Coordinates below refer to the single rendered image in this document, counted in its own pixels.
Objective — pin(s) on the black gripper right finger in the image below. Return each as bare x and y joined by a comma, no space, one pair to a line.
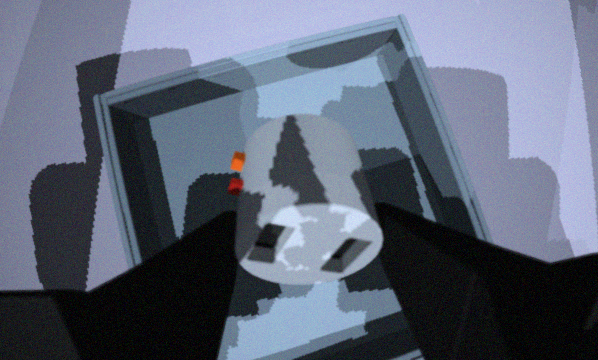
467,299

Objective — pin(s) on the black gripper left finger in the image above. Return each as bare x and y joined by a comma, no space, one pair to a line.
173,306

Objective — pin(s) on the light blue square tray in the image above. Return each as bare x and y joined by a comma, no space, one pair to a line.
168,143

